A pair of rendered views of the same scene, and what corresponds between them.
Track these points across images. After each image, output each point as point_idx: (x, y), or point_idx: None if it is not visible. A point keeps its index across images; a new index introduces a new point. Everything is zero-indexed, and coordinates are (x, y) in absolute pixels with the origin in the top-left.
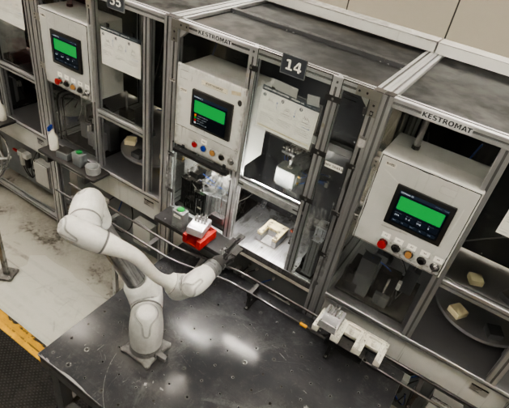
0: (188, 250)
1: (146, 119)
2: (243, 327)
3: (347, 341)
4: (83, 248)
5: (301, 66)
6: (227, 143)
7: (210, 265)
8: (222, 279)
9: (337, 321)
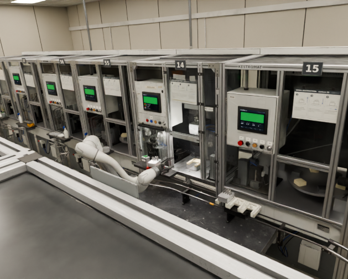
0: (154, 182)
1: (125, 115)
2: (181, 211)
3: (237, 208)
4: (86, 157)
5: (183, 63)
6: (161, 114)
7: (152, 168)
8: (167, 188)
9: (228, 196)
